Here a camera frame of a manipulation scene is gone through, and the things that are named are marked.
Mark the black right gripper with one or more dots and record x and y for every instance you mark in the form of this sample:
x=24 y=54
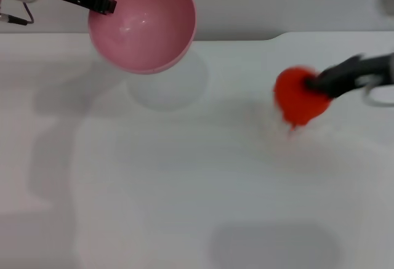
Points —
x=360 y=70

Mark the orange toy fruit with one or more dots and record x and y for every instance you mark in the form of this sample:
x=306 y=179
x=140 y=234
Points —
x=292 y=102

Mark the pink plastic bowl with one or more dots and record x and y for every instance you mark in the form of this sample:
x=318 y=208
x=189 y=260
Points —
x=144 y=44

